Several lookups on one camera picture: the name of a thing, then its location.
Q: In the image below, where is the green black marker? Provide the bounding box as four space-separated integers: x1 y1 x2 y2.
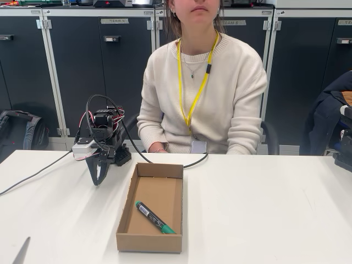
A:
134 201 177 235

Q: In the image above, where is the left forearm in cream sleeve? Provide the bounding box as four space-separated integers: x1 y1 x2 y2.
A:
227 118 262 155

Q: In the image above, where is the person in cream sweater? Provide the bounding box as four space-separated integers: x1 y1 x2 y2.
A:
136 0 268 155

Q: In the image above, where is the person's right hand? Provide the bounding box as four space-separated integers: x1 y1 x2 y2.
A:
148 142 169 153

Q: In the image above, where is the brown cardboard box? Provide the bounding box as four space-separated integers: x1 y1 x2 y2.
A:
115 162 184 254

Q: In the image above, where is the grey black backpack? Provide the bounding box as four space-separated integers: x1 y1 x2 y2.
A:
0 109 50 163

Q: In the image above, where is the clear name badge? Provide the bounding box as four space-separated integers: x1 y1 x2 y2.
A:
190 139 210 155

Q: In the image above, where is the grey flat strip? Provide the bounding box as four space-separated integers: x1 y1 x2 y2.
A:
12 236 31 264

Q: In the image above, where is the grey team 4 label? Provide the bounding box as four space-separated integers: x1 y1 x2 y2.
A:
100 18 129 25

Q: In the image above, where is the black case with red mark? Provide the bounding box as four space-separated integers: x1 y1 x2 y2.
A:
92 0 133 8

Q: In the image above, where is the dark navy jacket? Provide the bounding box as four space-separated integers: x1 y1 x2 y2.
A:
305 70 352 156

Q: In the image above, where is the white gripper camera box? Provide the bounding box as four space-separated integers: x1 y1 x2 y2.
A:
71 138 96 162

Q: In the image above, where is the red white servo wire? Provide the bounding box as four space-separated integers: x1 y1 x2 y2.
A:
78 107 93 133

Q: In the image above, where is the grey power cable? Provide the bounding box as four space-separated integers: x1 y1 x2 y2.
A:
0 150 74 196

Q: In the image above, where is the thick black camera cable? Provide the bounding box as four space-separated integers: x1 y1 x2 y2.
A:
74 94 209 169

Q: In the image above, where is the silver necklace with green pendant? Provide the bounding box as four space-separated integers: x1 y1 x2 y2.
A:
181 53 211 80

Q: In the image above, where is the yellow lanyard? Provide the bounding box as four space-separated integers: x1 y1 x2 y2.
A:
177 29 220 135

